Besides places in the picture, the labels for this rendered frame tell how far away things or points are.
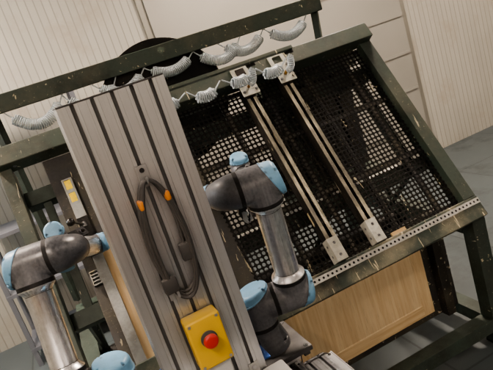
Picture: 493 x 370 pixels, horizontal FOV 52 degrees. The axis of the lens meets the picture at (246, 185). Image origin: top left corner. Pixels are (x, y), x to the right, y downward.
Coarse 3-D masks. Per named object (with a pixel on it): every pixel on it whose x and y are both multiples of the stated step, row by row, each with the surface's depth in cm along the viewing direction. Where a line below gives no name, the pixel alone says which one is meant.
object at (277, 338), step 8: (272, 328) 172; (280, 328) 175; (256, 336) 172; (264, 336) 171; (272, 336) 172; (280, 336) 173; (288, 336) 177; (264, 344) 171; (272, 344) 171; (280, 344) 172; (288, 344) 175; (272, 352) 171; (280, 352) 172
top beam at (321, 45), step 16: (336, 32) 302; (352, 32) 303; (368, 32) 305; (304, 48) 294; (320, 48) 295; (336, 48) 298; (352, 48) 308; (256, 64) 285; (304, 64) 297; (208, 80) 276; (176, 96) 270; (192, 96) 271; (16, 144) 247; (32, 144) 248; (48, 144) 249; (64, 144) 251; (0, 160) 243; (16, 160) 244; (32, 160) 250
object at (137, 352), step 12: (72, 180) 250; (72, 204) 246; (96, 264) 236; (108, 276) 235; (108, 288) 233; (120, 300) 231; (120, 312) 229; (120, 324) 227; (132, 324) 228; (132, 336) 226; (132, 348) 224; (144, 360) 223
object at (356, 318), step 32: (416, 256) 291; (352, 288) 279; (384, 288) 287; (416, 288) 295; (288, 320) 267; (320, 320) 274; (352, 320) 282; (384, 320) 290; (416, 320) 298; (320, 352) 277; (352, 352) 284
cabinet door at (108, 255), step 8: (104, 256) 240; (112, 256) 241; (112, 264) 239; (112, 272) 238; (120, 280) 237; (120, 288) 236; (128, 296) 235; (128, 304) 233; (128, 312) 232; (136, 312) 232; (136, 320) 231; (136, 328) 230; (144, 336) 229; (144, 344) 228; (152, 352) 227
